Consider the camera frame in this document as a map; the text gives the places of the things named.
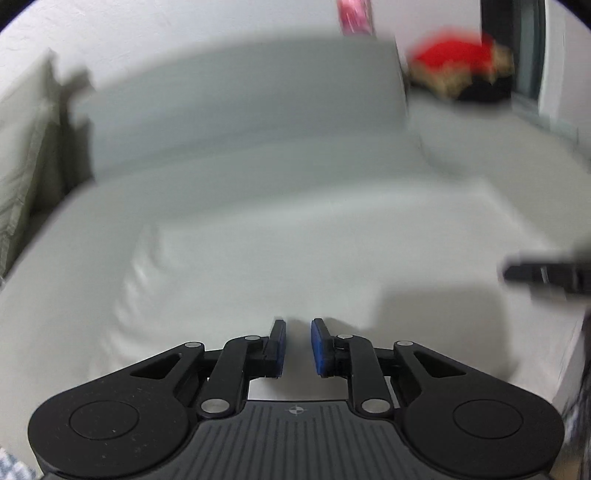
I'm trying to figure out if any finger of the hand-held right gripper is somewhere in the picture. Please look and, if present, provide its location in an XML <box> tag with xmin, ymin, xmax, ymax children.
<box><xmin>502</xmin><ymin>261</ymin><xmax>591</xmax><ymax>301</ymax></box>

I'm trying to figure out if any light grey sofa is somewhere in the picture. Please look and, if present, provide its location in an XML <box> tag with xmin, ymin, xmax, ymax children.
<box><xmin>0</xmin><ymin>34</ymin><xmax>591</xmax><ymax>462</ymax></box>

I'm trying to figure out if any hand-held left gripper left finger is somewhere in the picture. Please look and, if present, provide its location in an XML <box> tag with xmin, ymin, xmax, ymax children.
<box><xmin>131</xmin><ymin>318</ymin><xmax>287</xmax><ymax>418</ymax></box>

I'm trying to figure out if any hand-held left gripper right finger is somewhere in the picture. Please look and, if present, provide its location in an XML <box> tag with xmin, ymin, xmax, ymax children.
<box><xmin>311</xmin><ymin>318</ymin><xmax>467</xmax><ymax>420</ymax></box>

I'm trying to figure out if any grey throw pillow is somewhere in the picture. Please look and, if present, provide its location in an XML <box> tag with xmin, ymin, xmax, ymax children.
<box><xmin>0</xmin><ymin>51</ymin><xmax>63</xmax><ymax>280</ymax></box>

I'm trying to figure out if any blue white patterned cloth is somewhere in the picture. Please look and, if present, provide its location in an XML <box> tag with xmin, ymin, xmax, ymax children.
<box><xmin>0</xmin><ymin>450</ymin><xmax>40</xmax><ymax>480</ymax></box>

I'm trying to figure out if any white T-shirt with gold script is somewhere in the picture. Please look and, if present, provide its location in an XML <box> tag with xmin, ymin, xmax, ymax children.
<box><xmin>111</xmin><ymin>178</ymin><xmax>573</xmax><ymax>402</ymax></box>

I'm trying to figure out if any pink object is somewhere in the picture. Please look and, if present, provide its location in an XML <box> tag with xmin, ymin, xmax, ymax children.
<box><xmin>336</xmin><ymin>0</ymin><xmax>376</xmax><ymax>37</ymax></box>

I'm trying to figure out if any dark window frame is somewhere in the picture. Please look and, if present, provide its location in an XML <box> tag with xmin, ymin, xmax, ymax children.
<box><xmin>480</xmin><ymin>0</ymin><xmax>548</xmax><ymax>104</ymax></box>

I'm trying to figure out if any red and brown plush toy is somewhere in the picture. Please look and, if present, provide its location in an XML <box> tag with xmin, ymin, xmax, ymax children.
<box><xmin>409</xmin><ymin>28</ymin><xmax>515</xmax><ymax>100</ymax></box>

